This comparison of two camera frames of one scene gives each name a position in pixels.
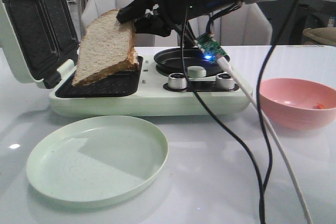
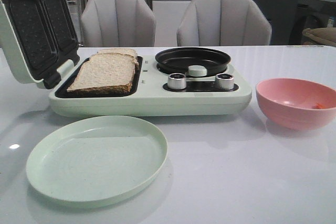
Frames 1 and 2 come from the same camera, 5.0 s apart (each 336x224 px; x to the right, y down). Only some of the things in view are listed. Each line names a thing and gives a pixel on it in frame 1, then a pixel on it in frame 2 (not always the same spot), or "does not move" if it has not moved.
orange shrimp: x=319 y=106 does not move
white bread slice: x=105 y=48 → x=105 y=72
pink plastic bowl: x=297 y=104 does not move
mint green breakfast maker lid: x=38 y=27 does not move
